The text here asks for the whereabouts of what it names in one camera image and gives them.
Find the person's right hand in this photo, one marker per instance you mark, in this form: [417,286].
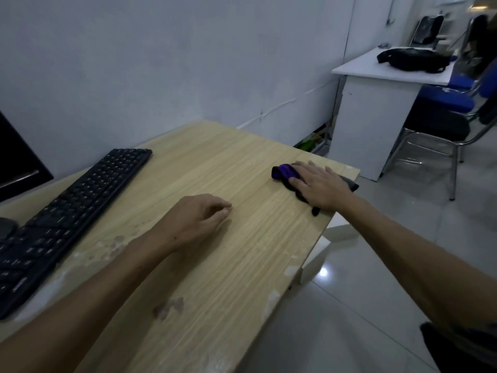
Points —
[326,188]

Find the person's left hand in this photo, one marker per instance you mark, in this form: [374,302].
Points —
[194,221]

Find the purple grey cleaning cloth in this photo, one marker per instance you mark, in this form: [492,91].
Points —
[280,171]

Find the black keyboard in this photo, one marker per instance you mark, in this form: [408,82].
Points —
[77,205]

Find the person's right forearm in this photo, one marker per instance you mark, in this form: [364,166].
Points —
[427,260]

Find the person's left forearm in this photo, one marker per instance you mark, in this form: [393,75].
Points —
[77,306]

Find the white floor block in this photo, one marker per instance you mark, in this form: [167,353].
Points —
[330,229]

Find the dark floor clutter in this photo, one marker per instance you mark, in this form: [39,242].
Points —
[314,141]

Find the light wooden table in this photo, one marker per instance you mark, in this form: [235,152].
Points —
[217,159]

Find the white side desk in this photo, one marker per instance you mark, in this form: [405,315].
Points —
[372,120]

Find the black chair cushion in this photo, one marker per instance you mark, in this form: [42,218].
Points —
[438,120]

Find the blue chair seat pad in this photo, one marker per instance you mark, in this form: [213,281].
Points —
[446,99]

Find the black bag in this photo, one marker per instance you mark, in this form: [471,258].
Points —
[415,60]

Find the black computer monitor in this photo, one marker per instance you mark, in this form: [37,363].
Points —
[19,163]

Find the glossy black chair backrest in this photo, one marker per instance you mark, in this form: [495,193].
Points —
[427,29]

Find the blue chair backrest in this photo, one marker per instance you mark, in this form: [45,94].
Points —
[489,79]

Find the dark olive jacket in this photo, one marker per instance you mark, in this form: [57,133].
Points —
[481,34]

